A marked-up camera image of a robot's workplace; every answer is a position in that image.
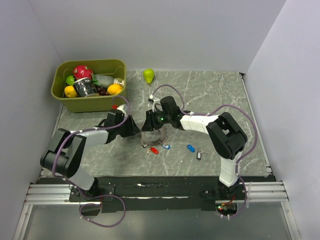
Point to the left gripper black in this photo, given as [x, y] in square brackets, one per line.
[132, 128]

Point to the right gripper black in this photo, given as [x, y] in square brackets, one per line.
[150, 124]

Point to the metal disc with key rings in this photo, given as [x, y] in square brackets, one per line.
[153, 138]

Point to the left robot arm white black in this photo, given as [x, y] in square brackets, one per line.
[64, 152]

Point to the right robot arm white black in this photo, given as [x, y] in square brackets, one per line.
[226, 135]

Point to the red tag key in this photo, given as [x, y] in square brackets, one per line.
[154, 150]

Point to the light blue tag key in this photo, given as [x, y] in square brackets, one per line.
[166, 146]

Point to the orange fruit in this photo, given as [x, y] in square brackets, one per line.
[114, 89]

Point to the dark red grapes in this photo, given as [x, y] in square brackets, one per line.
[101, 90]

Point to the green pear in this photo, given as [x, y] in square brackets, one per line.
[149, 75]

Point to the clear plastic bottle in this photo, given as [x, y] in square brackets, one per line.
[106, 80]

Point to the black tag key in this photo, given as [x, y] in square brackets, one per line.
[199, 154]

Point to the olive green plastic bin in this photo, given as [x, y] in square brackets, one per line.
[111, 67]

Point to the black printed can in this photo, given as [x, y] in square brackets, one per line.
[84, 87]

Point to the yellow lemon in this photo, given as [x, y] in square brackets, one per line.
[70, 92]

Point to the red dragon fruit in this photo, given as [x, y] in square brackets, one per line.
[82, 71]

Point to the green lime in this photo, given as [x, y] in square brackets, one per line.
[70, 80]

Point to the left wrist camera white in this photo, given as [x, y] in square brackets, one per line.
[123, 107]

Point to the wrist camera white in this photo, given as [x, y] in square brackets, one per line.
[153, 101]
[123, 107]

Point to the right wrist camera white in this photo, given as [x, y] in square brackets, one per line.
[153, 101]

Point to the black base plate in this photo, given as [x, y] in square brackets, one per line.
[156, 193]

